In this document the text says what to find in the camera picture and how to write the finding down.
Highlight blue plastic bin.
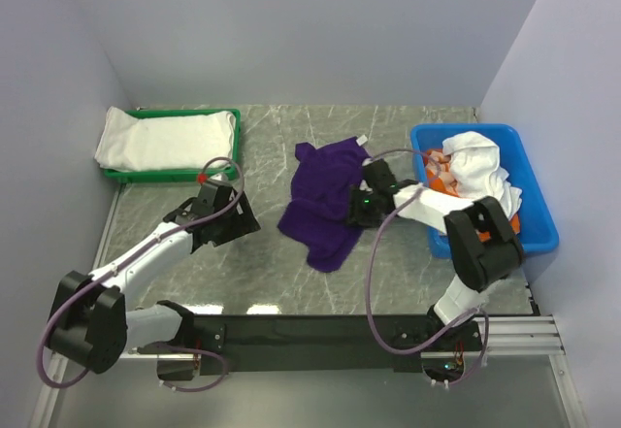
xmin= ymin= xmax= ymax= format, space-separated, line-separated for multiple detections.
xmin=410 ymin=123 xmax=559 ymax=257

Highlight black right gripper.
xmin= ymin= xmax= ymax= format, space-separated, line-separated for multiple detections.
xmin=343 ymin=185 xmax=382 ymax=230

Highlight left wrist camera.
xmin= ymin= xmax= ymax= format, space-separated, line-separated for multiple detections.
xmin=196 ymin=173 xmax=229 ymax=184

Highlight orange towel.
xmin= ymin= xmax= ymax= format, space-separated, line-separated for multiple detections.
xmin=425 ymin=148 xmax=459 ymax=197

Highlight large white waffle towel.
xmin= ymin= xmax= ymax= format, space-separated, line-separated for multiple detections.
xmin=94 ymin=107 xmax=236 ymax=172

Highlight purple towel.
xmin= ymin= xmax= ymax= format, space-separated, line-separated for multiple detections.
xmin=278 ymin=137 xmax=369 ymax=273

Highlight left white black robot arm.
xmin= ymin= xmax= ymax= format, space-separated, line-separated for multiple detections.
xmin=40 ymin=181 xmax=260 ymax=374

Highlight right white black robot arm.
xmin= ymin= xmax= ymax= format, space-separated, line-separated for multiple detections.
xmin=346 ymin=159 xmax=525 ymax=349

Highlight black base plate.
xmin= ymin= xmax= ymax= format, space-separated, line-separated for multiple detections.
xmin=136 ymin=314 xmax=491 ymax=377

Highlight aluminium frame rail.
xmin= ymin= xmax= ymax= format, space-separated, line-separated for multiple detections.
xmin=30 ymin=316 xmax=587 ymax=427

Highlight green plastic tray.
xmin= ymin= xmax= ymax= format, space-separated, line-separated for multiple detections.
xmin=102 ymin=109 xmax=241 ymax=183

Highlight white crumpled towel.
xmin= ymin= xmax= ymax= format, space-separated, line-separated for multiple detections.
xmin=441 ymin=131 xmax=522 ymax=219

